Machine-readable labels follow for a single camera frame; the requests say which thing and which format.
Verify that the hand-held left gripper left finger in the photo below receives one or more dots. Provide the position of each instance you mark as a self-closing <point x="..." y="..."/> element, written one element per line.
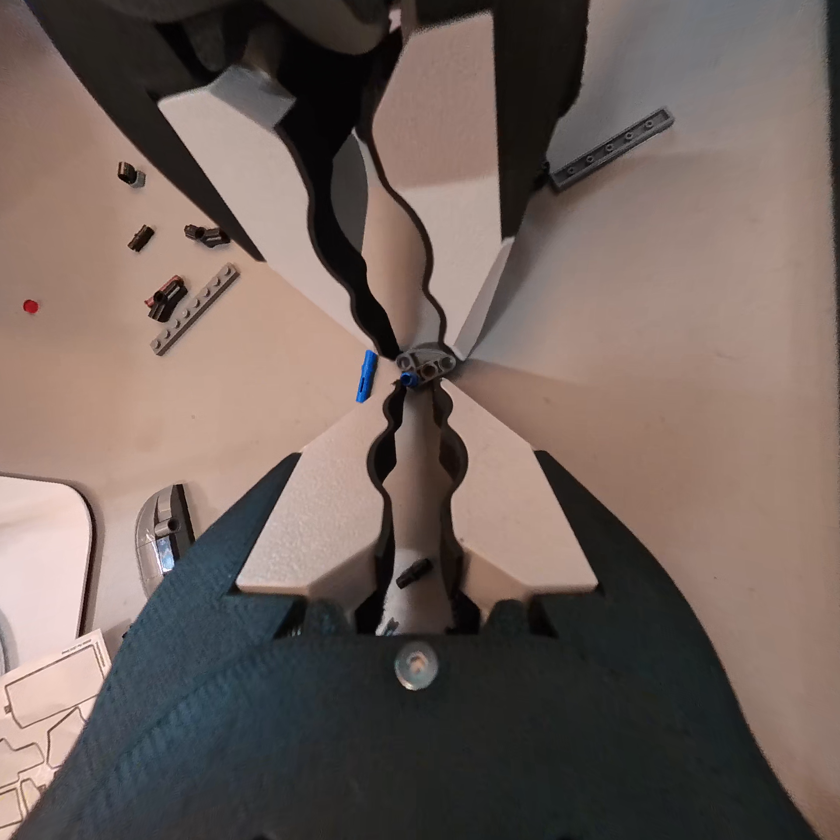
<point x="308" y="525"/>

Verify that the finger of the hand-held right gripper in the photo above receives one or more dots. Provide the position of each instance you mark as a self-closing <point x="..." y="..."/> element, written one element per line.
<point x="446" y="164"/>
<point x="249" y="164"/>

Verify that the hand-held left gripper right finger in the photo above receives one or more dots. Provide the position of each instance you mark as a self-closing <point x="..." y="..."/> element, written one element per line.
<point x="525" y="525"/>

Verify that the blue lego pin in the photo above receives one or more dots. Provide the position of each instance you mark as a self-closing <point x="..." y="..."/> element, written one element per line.
<point x="366" y="377"/>
<point x="409" y="379"/>

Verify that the small grey lego beam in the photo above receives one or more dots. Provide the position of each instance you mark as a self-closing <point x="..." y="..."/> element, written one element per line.
<point x="426" y="351"/>

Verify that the black angled lego connector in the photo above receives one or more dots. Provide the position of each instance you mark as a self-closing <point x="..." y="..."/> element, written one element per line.
<point x="210" y="237"/>

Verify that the small black and grey lego piece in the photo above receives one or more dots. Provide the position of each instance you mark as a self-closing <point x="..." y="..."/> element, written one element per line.
<point x="128" y="172"/>

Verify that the short black lego connector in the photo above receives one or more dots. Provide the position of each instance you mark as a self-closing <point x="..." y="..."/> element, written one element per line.
<point x="140" y="237"/>

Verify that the grey curved lego panel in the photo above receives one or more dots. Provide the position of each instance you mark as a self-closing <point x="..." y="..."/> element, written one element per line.
<point x="161" y="538"/>

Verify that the black and brown lego connector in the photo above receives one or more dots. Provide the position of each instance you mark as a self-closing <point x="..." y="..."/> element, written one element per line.
<point x="164" y="298"/>

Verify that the long dark grey lego plate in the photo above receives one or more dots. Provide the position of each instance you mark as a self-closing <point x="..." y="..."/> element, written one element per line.
<point x="610" y="149"/>

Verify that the small red round lego stud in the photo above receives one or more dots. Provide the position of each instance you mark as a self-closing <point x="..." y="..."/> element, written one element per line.
<point x="31" y="306"/>

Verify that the white magnifier stand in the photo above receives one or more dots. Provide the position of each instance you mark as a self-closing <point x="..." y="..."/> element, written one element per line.
<point x="39" y="558"/>

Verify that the white sticker sheet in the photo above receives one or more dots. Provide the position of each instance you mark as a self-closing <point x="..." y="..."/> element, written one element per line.
<point x="39" y="722"/>

